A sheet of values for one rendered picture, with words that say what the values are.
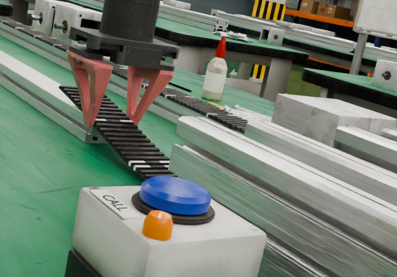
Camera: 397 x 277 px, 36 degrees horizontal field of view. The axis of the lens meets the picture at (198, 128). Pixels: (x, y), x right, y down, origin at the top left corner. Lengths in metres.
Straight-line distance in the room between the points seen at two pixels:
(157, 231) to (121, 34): 0.36
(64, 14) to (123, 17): 0.87
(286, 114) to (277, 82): 2.81
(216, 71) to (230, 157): 0.70
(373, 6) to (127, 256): 3.69
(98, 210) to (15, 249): 0.09
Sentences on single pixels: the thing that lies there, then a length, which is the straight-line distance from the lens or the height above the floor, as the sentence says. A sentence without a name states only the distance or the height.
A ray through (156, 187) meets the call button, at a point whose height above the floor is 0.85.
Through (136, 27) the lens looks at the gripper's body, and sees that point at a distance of 0.64.
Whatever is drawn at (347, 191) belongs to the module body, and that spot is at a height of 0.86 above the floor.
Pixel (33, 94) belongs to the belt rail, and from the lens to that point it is 0.83.
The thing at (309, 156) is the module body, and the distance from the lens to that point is 0.48.
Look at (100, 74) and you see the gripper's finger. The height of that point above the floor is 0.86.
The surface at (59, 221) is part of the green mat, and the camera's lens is 0.47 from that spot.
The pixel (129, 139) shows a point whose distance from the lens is 0.64.
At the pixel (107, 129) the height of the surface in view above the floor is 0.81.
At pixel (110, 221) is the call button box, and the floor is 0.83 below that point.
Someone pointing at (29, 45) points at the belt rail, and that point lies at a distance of 1.35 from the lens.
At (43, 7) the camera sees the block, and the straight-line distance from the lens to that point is 1.60.
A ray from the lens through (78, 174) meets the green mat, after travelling 0.58.
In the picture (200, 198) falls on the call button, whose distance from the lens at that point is 0.34.
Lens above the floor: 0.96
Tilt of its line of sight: 12 degrees down
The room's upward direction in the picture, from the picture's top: 12 degrees clockwise
